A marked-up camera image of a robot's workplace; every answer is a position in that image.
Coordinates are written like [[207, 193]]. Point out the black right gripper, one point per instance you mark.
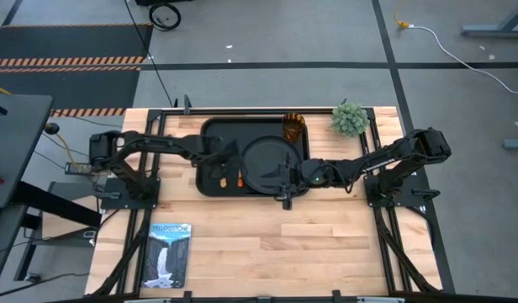
[[313, 174]]

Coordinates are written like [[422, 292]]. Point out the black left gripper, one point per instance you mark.
[[219, 153]]

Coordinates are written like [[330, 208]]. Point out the black round plate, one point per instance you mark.
[[263, 155]]

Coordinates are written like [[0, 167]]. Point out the amber faceted glass cup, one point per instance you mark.
[[293, 126]]

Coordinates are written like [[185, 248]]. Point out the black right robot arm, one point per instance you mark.
[[381, 157]]

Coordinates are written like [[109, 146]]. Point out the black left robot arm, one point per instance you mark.
[[158, 144]]

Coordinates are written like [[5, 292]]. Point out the black rectangular serving tray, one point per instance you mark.
[[225, 130]]

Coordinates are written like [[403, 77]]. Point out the green plant in white pot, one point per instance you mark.
[[350, 120]]

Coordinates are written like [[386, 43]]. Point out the Yellowstone waterfall poster card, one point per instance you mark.
[[166, 252]]

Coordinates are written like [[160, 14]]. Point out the small black control box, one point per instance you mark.
[[78, 168]]

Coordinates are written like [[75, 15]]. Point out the black desk stand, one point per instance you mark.
[[53, 202]]

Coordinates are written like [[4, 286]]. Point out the black round knob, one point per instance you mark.
[[51, 128]]

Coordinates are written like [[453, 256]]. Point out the black hazard-striped floor mat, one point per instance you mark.
[[65, 42]]

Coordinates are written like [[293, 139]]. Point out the grey desk top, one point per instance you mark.
[[19, 139]]

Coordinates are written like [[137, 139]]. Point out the grey metal table foot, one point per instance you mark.
[[515, 144]]

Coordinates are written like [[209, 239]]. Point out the grey metal table legs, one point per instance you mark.
[[486, 29]]

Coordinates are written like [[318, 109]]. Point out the black aluminium table frame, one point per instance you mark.
[[259, 111]]

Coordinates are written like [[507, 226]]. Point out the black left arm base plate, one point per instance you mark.
[[112, 198]]

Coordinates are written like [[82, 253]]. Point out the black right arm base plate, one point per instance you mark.
[[419, 181]]

